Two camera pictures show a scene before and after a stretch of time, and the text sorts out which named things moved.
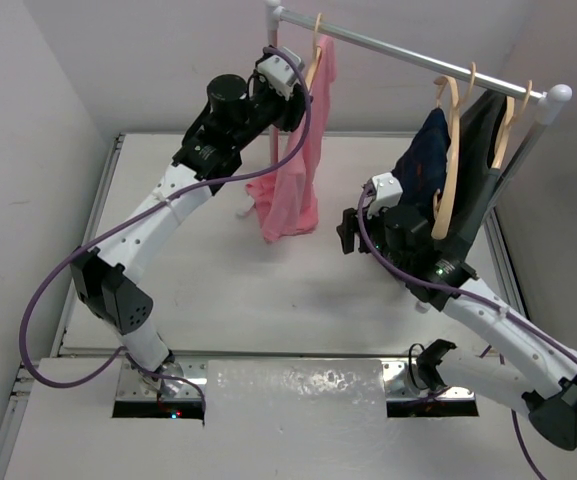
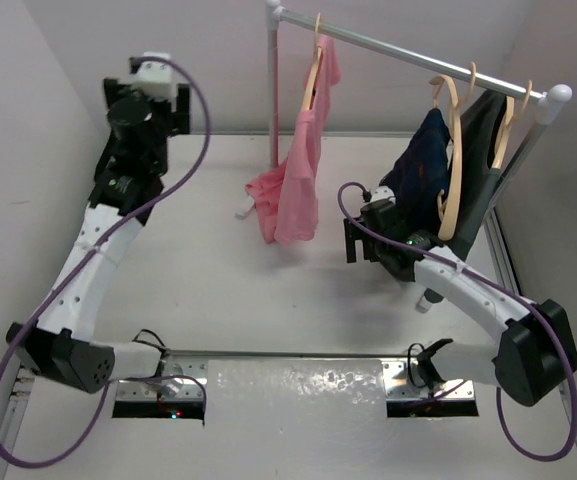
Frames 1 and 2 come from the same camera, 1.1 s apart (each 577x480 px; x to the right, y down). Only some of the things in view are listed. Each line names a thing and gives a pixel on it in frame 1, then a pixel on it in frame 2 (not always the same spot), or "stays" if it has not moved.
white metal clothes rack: (548, 97) stays
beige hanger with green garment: (507, 125) stays
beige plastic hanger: (316, 54) stays
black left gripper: (289, 110) → (177, 120)
